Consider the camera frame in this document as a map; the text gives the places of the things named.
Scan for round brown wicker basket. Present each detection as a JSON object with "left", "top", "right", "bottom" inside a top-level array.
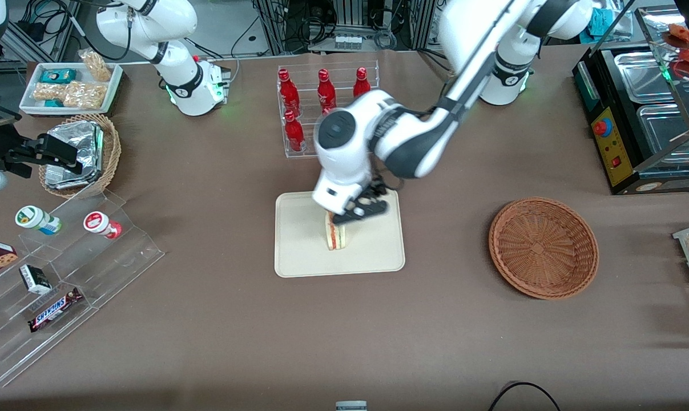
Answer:
[{"left": 488, "top": 197, "right": 600, "bottom": 301}]

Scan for red lid yogurt cup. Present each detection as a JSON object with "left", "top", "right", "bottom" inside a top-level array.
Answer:
[{"left": 83, "top": 211, "right": 123, "bottom": 240}]

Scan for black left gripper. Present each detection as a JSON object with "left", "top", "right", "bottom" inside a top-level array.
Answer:
[{"left": 331, "top": 177, "right": 389, "bottom": 225}]

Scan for small clear rice cracker bag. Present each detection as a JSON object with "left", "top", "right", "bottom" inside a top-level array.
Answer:
[{"left": 33, "top": 82, "right": 66, "bottom": 103}]

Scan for beige rectangular tray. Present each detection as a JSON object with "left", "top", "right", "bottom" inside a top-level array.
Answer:
[{"left": 274, "top": 186, "right": 406, "bottom": 279}]

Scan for large foil wrapped packet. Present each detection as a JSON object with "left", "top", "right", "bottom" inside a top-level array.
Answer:
[{"left": 46, "top": 120, "right": 104, "bottom": 173}]

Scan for oval light wicker basket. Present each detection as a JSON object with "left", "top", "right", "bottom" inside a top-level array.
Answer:
[{"left": 38, "top": 113, "right": 123, "bottom": 200}]

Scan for clear bag of peanuts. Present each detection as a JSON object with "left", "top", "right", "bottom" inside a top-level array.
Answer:
[{"left": 78, "top": 49, "right": 113, "bottom": 82}]

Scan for small black white carton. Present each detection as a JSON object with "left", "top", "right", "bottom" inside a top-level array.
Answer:
[{"left": 18, "top": 264, "right": 53, "bottom": 296}]

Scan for black right base cables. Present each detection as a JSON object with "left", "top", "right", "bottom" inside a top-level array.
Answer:
[{"left": 186, "top": 39, "right": 241, "bottom": 76}]

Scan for large clear rice cracker bag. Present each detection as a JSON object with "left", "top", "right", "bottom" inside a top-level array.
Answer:
[{"left": 63, "top": 81, "right": 109, "bottom": 110}]

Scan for small foil wrapped packet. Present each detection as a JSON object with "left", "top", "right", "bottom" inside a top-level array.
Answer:
[{"left": 45, "top": 164, "right": 100, "bottom": 191}]

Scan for black floor cable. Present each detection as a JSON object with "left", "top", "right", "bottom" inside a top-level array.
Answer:
[{"left": 488, "top": 381, "right": 562, "bottom": 411}]

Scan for white rectangular snack tray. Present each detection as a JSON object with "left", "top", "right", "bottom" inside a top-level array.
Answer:
[{"left": 18, "top": 61, "right": 124, "bottom": 117}]

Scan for teal cloth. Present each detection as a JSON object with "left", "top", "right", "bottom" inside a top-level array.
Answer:
[{"left": 585, "top": 8, "right": 614, "bottom": 36}]

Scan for clear acrylic bottle rack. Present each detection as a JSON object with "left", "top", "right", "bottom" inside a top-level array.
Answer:
[{"left": 277, "top": 59, "right": 381, "bottom": 160}]

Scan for large steel pan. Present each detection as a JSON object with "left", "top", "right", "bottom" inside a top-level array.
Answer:
[{"left": 638, "top": 103, "right": 689, "bottom": 164}]

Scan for triangular sandwich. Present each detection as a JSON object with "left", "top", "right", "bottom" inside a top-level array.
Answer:
[{"left": 325, "top": 213, "right": 349, "bottom": 251}]

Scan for black food warmer case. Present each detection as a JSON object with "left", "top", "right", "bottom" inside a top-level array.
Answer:
[{"left": 572, "top": 5, "right": 689, "bottom": 196}]

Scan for Snickers chocolate bar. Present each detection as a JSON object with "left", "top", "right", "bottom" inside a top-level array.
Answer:
[{"left": 27, "top": 287, "right": 84, "bottom": 333}]

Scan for small steel pan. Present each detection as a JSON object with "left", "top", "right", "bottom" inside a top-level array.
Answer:
[{"left": 614, "top": 51, "right": 679, "bottom": 105}]

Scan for clear acrylic stepped shelf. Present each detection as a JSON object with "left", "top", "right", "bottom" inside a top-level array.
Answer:
[{"left": 0, "top": 188, "right": 166, "bottom": 389}]

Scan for teal snack box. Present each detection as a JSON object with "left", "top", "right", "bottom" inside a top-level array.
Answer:
[{"left": 39, "top": 68, "right": 77, "bottom": 84}]

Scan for green lid yogurt cup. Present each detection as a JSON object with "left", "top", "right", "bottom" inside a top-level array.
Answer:
[{"left": 15, "top": 205, "right": 62, "bottom": 236}]

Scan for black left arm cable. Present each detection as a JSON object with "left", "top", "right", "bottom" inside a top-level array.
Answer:
[{"left": 373, "top": 0, "right": 529, "bottom": 192}]

